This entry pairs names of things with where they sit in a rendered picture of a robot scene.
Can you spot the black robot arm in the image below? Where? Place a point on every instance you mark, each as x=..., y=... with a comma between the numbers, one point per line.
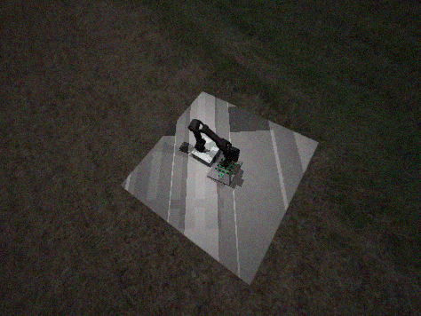
x=222, y=144

